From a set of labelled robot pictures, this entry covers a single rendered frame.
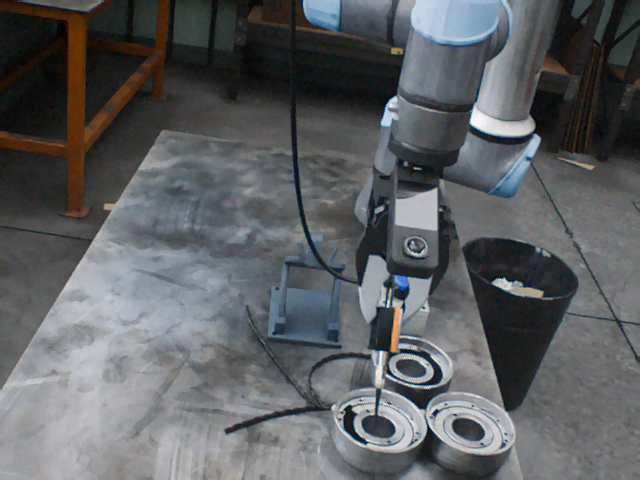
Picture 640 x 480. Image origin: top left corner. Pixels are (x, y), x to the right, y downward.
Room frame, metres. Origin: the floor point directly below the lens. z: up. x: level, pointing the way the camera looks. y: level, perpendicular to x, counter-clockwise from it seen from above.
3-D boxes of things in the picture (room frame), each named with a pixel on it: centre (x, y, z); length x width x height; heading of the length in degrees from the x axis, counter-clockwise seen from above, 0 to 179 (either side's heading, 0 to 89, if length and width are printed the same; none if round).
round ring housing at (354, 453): (0.66, -0.10, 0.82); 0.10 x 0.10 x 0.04
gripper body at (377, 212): (0.73, -0.08, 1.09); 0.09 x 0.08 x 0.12; 6
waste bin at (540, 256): (1.90, -0.55, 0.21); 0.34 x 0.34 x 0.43
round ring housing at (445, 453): (0.69, -0.20, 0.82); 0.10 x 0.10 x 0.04
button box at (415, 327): (0.94, -0.12, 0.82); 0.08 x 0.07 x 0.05; 3
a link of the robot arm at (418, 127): (0.72, -0.08, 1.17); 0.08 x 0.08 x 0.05
